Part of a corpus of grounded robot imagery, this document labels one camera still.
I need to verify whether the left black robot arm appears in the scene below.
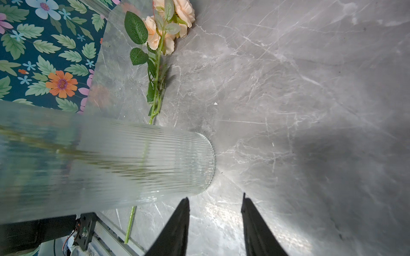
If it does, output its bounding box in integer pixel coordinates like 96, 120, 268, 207
1, 215, 77, 256

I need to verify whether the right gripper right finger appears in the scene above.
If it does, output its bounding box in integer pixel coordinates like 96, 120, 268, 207
241, 193, 288, 256

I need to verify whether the artificial flower bunch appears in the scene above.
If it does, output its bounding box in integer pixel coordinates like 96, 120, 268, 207
123, 0, 196, 245

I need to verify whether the aluminium mounting rail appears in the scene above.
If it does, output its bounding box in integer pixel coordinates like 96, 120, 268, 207
68, 212, 146, 256

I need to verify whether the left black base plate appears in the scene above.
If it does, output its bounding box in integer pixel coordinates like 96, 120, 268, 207
74, 212, 97, 251

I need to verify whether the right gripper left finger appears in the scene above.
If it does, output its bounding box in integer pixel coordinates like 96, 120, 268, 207
145, 197, 190, 256

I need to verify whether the clear glass vase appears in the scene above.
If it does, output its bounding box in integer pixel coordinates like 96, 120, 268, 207
1, 101, 215, 224

